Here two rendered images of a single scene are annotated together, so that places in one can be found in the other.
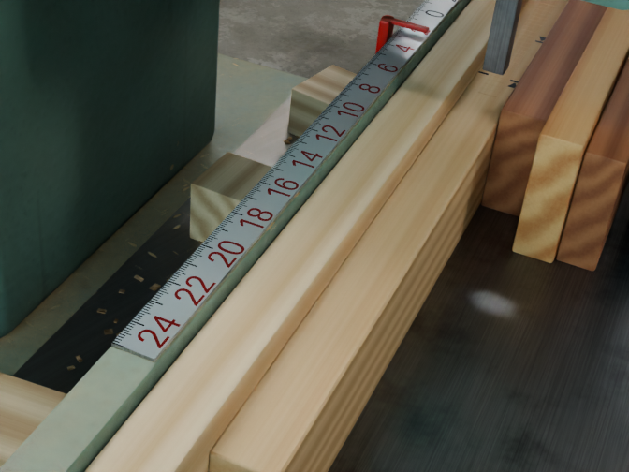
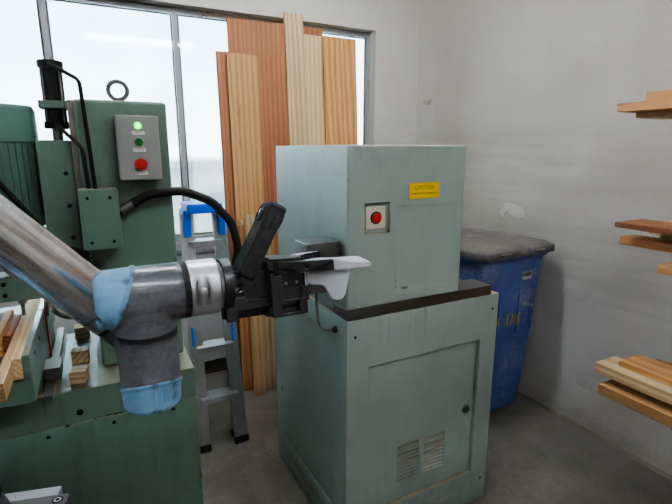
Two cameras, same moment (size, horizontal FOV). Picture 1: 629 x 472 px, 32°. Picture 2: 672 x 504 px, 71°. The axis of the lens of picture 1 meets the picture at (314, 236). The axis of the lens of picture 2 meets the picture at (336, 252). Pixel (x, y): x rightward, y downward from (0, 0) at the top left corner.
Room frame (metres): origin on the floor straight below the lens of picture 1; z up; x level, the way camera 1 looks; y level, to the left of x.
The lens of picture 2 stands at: (1.89, -0.37, 1.40)
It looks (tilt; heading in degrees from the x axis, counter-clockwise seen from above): 12 degrees down; 134
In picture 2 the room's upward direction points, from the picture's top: straight up
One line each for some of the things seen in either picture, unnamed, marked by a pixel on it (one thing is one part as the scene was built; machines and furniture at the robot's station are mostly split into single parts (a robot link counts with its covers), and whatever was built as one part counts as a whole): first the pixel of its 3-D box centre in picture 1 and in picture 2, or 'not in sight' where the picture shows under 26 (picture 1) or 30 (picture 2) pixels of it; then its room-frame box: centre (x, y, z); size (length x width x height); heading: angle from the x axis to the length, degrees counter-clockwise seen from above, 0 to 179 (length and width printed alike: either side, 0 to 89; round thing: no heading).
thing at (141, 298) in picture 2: not in sight; (142, 297); (1.31, -0.12, 1.21); 0.11 x 0.08 x 0.09; 71
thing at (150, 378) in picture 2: not in sight; (148, 362); (1.29, -0.11, 1.12); 0.11 x 0.08 x 0.11; 161
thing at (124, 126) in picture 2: not in sight; (138, 148); (0.65, 0.19, 1.40); 0.10 x 0.06 x 0.16; 70
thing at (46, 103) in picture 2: not in sight; (55, 95); (0.46, 0.06, 1.54); 0.08 x 0.08 x 0.17; 70
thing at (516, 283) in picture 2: not in sight; (468, 321); (0.74, 1.88, 0.48); 0.64 x 0.54 x 0.97; 164
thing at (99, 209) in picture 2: not in sight; (100, 218); (0.63, 0.08, 1.23); 0.09 x 0.08 x 0.15; 70
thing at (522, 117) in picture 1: (561, 79); (13, 332); (0.46, -0.11, 0.92); 0.18 x 0.02 x 0.05; 160
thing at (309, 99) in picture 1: (334, 108); (79, 374); (0.60, 0.00, 0.82); 0.05 x 0.04 x 0.03; 148
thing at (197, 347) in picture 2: not in sight; (210, 324); (-0.01, 0.75, 0.58); 0.27 x 0.25 x 1.16; 161
